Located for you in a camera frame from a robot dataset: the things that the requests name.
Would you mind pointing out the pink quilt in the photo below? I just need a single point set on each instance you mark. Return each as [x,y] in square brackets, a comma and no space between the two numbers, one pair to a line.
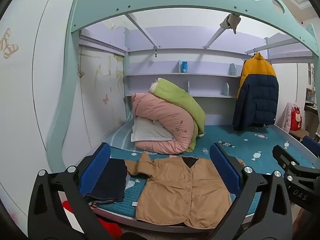
[165,112]

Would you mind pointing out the white pillow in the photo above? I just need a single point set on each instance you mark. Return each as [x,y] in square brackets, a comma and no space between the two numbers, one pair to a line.
[147,132]

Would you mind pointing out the photo frame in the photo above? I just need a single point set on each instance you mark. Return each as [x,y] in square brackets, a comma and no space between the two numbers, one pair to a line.
[310,96]

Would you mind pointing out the grey hanging cloth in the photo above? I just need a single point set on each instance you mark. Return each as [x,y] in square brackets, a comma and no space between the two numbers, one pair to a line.
[230,21]

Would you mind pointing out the red cloth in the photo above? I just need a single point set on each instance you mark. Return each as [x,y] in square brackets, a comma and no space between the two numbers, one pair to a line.
[110,230]

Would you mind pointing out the green quilt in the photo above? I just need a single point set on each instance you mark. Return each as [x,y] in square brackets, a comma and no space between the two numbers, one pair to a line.
[182,100]

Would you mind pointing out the small hanging tag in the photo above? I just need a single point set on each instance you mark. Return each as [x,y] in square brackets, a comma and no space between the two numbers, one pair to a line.
[155,52]

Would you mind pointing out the mint green bunk bed frame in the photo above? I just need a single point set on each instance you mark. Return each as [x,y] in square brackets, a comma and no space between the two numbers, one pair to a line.
[175,0]

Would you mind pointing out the small blue box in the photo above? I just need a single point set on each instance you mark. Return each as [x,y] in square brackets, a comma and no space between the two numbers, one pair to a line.
[184,67]

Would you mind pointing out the white butterfly wardrobe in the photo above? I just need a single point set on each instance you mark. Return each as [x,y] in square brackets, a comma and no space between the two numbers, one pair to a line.
[25,92]

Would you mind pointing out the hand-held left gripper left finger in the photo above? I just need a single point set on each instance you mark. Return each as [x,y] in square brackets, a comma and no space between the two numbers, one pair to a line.
[96,170]

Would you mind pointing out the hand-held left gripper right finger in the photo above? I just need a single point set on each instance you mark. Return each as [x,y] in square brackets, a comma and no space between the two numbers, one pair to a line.
[225,165]

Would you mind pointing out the red bag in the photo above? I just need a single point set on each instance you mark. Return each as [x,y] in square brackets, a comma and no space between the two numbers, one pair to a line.
[296,121]

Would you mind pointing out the wooden chair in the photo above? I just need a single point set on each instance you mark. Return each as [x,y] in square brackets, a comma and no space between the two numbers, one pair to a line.
[298,133]

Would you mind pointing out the tan jacket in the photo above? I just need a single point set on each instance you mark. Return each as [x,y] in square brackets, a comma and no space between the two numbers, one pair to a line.
[175,192]

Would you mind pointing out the yellow and navy puffer jacket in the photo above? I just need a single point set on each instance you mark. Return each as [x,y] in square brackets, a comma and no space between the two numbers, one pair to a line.
[257,92]

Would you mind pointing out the teal quilted mattress pad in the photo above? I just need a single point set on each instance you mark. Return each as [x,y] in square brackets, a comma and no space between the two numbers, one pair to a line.
[225,135]

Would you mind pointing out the dark navy folded clothes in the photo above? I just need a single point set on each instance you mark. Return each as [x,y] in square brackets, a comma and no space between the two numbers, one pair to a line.
[112,180]

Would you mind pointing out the striped teal sheet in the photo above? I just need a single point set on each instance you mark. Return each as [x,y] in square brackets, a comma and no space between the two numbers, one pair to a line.
[120,137]

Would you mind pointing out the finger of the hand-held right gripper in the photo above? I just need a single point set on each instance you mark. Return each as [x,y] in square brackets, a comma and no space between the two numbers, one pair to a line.
[311,145]
[285,157]

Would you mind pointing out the lavender shelf unit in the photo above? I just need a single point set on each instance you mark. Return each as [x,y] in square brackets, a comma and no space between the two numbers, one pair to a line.
[212,87]

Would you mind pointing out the pink jacket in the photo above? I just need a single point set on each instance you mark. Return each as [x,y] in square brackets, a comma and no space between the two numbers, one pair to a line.
[287,117]

